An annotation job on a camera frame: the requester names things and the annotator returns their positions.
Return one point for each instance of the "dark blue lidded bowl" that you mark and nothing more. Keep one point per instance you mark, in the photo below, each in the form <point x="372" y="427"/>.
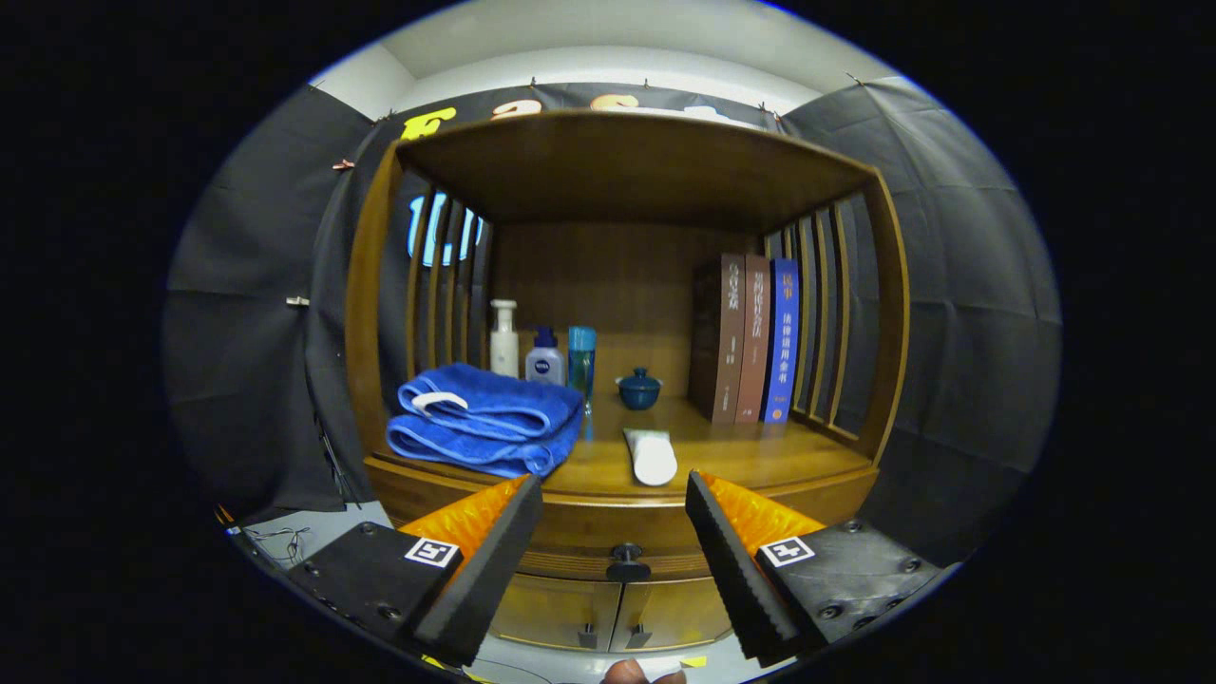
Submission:
<point x="639" y="391"/>

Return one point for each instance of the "clear teal bottle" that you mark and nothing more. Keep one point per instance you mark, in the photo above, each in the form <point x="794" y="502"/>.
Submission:
<point x="581" y="366"/>

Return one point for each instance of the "wooden cabinet door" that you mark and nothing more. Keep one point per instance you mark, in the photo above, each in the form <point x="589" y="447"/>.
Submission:
<point x="674" y="616"/>
<point x="551" y="613"/>

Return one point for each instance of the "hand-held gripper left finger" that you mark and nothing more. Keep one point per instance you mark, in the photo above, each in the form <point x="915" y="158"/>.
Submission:
<point x="494" y="560"/>

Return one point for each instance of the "blue folded towel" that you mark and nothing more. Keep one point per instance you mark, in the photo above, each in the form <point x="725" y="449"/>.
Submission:
<point x="494" y="418"/>

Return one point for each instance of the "yellow floor tape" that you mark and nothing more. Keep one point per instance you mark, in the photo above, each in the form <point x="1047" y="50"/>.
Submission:
<point x="693" y="661"/>

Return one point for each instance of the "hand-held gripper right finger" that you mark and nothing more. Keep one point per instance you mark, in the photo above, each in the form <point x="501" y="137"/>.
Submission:
<point x="727" y="560"/>

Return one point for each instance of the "wooden cabinet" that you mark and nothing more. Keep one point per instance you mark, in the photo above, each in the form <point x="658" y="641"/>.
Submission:
<point x="617" y="171"/>

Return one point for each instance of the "white bottle with blue cap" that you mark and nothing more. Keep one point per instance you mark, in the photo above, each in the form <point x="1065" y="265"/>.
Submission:
<point x="544" y="366"/>

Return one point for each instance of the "wooden countertop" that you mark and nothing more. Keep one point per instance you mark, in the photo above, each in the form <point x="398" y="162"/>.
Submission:
<point x="731" y="456"/>

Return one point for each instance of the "reddish brown book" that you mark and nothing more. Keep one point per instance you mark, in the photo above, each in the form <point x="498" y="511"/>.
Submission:
<point x="753" y="342"/>

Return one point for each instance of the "blue book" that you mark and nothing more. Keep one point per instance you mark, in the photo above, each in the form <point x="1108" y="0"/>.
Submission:
<point x="782" y="342"/>

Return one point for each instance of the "white tube with green end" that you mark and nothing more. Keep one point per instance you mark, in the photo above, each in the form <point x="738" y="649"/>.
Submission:
<point x="652" y="458"/>

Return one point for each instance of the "dark brown book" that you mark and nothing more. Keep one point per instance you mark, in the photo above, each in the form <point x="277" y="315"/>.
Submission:
<point x="717" y="342"/>

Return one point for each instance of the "white pump bottle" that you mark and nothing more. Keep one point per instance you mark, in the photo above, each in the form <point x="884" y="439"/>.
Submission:
<point x="504" y="347"/>

